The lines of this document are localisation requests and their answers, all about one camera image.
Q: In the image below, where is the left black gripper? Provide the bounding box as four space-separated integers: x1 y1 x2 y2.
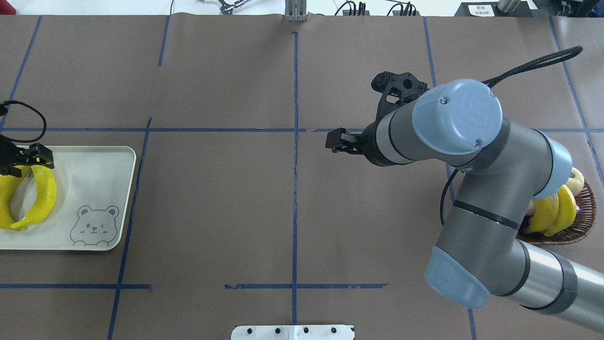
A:
0 136 55 177

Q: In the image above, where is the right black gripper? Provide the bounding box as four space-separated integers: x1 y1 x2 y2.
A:
327 122 397 167

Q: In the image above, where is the yellow banana moved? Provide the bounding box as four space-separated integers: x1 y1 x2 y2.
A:
0 165 32 230
9 165 58 230

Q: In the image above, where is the yellow banana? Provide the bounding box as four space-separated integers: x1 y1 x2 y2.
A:
523 194 559 234
542 185 577 237

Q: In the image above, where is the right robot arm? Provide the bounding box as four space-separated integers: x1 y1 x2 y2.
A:
326 79 603 333

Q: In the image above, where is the brown wicker basket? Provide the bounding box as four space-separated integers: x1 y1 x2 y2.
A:
516 180 597 246

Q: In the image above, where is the white rectangular bear tray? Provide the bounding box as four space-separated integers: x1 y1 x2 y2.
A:
0 146 137 251

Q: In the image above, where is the pink green apple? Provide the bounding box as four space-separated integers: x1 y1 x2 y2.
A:
565 167 585 196

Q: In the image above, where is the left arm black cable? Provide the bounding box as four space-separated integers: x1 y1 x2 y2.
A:
0 100 48 144

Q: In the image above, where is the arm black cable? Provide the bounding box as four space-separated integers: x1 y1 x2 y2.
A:
481 46 584 88
0 100 48 144

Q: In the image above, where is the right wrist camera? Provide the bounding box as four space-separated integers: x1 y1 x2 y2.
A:
371 71 429 121

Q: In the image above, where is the aluminium frame post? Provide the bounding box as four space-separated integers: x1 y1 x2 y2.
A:
284 0 308 22

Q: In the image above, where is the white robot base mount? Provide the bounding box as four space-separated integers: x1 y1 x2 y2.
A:
230 324 356 340

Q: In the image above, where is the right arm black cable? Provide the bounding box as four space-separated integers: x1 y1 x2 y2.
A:
481 46 584 88

